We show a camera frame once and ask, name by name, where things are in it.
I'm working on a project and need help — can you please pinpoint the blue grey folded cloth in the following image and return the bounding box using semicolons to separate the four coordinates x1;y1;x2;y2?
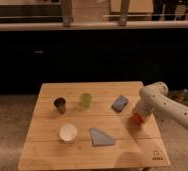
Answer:
90;128;115;146

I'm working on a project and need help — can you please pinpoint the dark metal cup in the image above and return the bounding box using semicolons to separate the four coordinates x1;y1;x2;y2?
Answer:
54;97;66;114

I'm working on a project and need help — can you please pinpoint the wooden table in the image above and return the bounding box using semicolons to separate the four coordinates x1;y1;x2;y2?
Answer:
18;82;170;171

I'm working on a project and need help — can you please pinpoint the white bowl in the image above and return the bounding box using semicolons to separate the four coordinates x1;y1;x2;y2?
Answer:
59;123;78;143

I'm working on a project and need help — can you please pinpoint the blue sponge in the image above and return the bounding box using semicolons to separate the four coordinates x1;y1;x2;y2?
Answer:
112;95;128;112

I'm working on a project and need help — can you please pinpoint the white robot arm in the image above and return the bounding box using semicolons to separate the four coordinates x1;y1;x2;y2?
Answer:
133;82;188;130

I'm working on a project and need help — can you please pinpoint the dark counter cabinet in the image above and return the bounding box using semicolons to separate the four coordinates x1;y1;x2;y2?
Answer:
0;23;188;94

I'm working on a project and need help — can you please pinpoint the red apple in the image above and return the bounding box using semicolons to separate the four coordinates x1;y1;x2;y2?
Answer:
131;113;143;125

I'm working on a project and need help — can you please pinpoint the green plastic cup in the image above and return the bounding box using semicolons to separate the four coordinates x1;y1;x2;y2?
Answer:
80;93;92;108

